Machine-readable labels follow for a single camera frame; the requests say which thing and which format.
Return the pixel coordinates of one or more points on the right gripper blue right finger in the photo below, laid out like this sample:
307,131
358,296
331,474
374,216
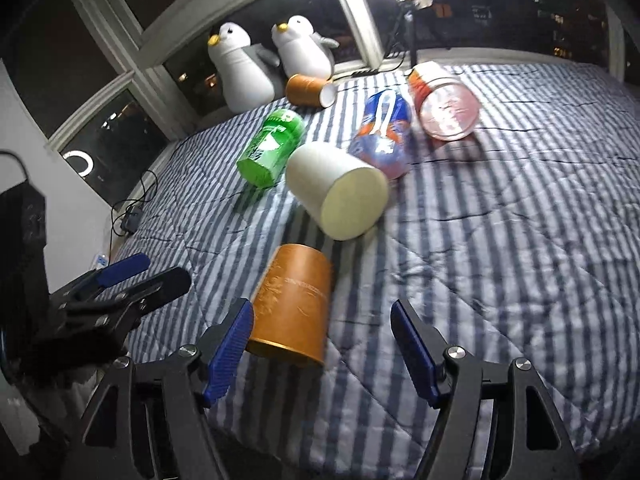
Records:
421,347

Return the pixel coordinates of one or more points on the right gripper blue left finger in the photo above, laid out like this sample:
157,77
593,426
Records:
222,347

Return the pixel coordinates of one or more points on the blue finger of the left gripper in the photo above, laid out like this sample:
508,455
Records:
129,306
96,281

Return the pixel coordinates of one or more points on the orange gold patterned paper cup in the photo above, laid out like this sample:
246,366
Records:
291,307

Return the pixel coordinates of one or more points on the white paper cup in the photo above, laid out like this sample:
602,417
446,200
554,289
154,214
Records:
344,195

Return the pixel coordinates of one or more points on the green paper cup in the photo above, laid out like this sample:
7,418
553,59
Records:
265,157

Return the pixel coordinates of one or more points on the blue orange printed cup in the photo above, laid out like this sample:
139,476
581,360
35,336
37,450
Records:
379,141

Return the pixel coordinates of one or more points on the red pink printed cup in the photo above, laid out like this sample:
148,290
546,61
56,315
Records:
445,107

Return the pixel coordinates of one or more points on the small orange paper cup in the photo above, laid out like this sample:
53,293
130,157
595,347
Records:
310,91

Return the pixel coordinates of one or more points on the blue white striped quilt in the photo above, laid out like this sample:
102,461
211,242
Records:
520,240

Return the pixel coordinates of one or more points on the left penguin plush toy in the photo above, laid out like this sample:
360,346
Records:
249,74

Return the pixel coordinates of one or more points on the penguin plush toy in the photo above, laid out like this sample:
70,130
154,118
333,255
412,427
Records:
302,50
249,74

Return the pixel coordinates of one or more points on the right penguin plush toy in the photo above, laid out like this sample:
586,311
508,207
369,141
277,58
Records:
302,50

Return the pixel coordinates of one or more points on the black power adapter with cables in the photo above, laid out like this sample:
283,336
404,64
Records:
126,214

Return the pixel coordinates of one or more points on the white window frame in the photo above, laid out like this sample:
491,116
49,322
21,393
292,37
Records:
138,56

